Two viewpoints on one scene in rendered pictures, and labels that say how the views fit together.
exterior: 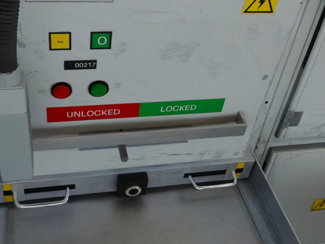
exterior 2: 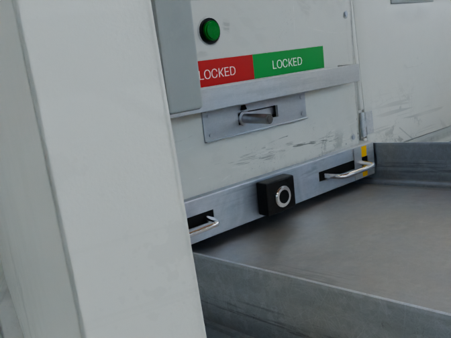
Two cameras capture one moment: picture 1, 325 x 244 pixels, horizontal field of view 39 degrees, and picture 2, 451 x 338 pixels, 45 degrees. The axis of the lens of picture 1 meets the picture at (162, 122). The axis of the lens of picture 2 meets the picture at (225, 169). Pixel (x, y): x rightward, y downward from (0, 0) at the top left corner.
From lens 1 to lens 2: 0.66 m
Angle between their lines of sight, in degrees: 36
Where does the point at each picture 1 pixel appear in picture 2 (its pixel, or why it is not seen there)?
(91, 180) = (229, 198)
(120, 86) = (229, 27)
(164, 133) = (293, 79)
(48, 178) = not seen: hidden behind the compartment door
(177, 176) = (313, 180)
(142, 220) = (315, 223)
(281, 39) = not seen: outside the picture
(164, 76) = (265, 13)
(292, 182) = not seen: hidden behind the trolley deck
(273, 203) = (427, 152)
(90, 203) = (239, 239)
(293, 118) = (367, 122)
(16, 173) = (184, 91)
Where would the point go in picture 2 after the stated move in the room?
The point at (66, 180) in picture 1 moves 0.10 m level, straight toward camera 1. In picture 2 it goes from (201, 202) to (249, 209)
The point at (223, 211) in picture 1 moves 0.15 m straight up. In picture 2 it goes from (385, 194) to (376, 102)
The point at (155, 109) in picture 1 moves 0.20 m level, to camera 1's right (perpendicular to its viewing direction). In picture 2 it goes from (267, 66) to (378, 49)
